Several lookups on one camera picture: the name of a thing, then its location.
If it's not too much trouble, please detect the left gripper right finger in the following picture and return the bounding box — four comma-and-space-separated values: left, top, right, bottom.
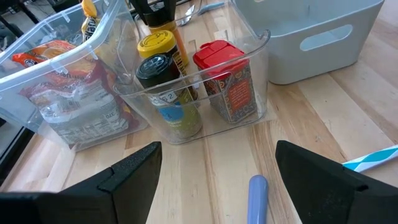
275, 139, 398, 224

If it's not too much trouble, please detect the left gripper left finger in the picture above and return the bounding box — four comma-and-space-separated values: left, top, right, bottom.
0, 141, 163, 224

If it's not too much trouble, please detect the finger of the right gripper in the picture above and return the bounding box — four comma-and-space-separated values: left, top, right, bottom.
161, 0, 177, 26
129, 0, 156, 26

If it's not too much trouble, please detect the light blue handle spoon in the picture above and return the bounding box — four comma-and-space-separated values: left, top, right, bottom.
176, 1, 225, 28

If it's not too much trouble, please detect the brown bottle yellow cap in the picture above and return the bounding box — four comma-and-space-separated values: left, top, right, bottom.
137, 29, 200, 108

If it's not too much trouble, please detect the yellow ramen packet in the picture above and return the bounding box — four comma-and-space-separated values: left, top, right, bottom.
80, 0, 101, 42

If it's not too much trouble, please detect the black lid green spice jar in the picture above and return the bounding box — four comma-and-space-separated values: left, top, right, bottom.
135, 54, 203, 140

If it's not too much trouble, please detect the red lid patterned spice tin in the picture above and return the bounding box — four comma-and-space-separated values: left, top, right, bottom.
192, 39, 259, 124

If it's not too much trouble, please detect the purple handle spoon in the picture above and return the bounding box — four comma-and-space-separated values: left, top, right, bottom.
247, 174, 269, 224

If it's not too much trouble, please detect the red ramen packet silver back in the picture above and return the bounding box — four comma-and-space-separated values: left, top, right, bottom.
19, 58, 141, 146

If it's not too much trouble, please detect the orange ramen packet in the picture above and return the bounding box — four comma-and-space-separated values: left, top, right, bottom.
11, 39, 77, 69

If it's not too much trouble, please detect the clear acrylic organizer bin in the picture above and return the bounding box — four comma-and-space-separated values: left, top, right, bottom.
112, 0, 271, 145

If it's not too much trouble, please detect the grey plastic bin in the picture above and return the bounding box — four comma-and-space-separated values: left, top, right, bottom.
233, 0, 386, 86

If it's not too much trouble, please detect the frosted clear storage bin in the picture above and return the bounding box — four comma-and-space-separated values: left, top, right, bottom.
0, 0, 150, 152

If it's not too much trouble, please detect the black aluminium table frame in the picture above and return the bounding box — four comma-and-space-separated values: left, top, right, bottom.
0, 116, 35, 187

